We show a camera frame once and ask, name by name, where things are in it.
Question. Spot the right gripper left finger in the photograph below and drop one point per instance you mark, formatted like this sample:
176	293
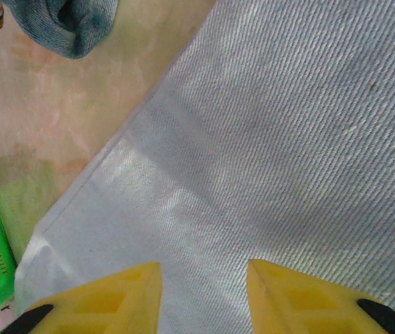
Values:
114	306

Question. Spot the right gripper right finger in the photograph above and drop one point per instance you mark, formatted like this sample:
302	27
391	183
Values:
305	306

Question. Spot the light blue trousers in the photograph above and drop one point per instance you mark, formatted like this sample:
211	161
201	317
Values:
270	139

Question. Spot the blue denim folded trousers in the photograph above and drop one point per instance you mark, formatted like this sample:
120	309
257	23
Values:
44	28

